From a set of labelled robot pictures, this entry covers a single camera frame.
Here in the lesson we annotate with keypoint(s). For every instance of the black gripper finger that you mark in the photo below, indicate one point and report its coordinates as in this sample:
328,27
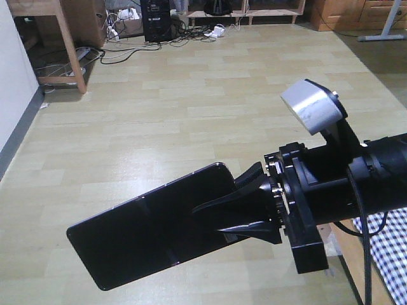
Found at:
241,213
252,180

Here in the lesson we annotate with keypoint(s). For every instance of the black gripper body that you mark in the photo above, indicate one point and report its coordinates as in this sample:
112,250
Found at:
316,187

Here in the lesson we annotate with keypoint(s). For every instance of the black foldable smartphone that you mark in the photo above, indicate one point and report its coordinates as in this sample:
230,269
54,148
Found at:
153,231

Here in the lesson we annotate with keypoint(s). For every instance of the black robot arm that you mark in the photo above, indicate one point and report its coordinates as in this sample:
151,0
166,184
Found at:
377,177

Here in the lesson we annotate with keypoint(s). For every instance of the checkered quilt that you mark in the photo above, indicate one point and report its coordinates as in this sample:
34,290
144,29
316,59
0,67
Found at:
388,249

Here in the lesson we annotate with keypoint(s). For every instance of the white power strip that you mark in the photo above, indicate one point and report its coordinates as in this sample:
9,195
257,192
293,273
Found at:
216,32

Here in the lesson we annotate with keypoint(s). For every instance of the wooden wardrobe cabinet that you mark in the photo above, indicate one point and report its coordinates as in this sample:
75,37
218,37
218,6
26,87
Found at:
349,15

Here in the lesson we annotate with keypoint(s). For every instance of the black computer tower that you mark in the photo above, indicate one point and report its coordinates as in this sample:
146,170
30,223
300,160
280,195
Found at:
156,20

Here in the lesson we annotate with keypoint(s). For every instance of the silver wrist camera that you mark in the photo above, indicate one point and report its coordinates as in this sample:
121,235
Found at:
315,106

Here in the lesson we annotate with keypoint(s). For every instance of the wooden desk frame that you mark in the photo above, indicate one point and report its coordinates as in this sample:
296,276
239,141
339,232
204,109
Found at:
69,24

